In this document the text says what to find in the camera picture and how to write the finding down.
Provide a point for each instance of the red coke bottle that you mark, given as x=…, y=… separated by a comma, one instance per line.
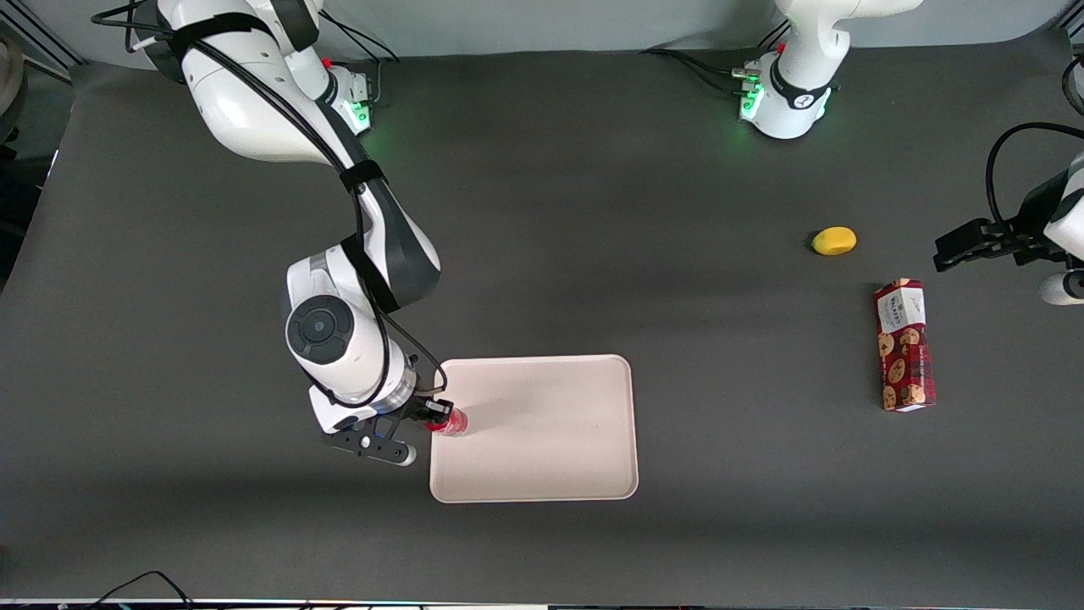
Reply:
x=456, y=424

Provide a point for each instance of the beige plastic tray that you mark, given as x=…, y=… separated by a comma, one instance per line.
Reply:
x=550, y=428

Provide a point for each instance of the dark grey table mat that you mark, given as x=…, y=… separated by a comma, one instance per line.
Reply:
x=593, y=254

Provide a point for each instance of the yellow lemon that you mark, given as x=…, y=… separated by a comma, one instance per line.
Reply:
x=834, y=241

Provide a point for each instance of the red cookie box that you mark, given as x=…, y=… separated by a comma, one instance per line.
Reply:
x=904, y=347

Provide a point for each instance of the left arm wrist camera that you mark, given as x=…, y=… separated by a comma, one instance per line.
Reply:
x=1063, y=288

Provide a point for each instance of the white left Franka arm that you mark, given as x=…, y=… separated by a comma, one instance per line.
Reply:
x=804, y=51

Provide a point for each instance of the dark metal frame rail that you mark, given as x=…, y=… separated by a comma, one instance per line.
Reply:
x=42, y=38

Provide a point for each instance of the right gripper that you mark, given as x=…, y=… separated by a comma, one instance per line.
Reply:
x=422, y=408

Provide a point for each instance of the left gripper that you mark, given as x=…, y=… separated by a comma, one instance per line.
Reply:
x=1031, y=215

